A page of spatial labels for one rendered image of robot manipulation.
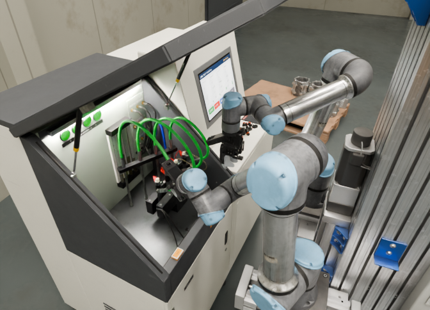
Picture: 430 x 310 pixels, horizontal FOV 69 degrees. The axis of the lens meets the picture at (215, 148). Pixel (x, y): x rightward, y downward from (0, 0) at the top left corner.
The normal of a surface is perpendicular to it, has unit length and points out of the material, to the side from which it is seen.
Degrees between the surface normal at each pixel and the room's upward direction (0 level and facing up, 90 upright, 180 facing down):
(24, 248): 0
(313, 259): 8
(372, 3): 90
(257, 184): 82
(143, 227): 0
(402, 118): 90
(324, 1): 90
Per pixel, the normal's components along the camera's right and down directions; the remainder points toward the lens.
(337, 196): -0.36, 0.55
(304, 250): 0.11, -0.86
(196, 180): 0.30, -0.19
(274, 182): -0.71, 0.29
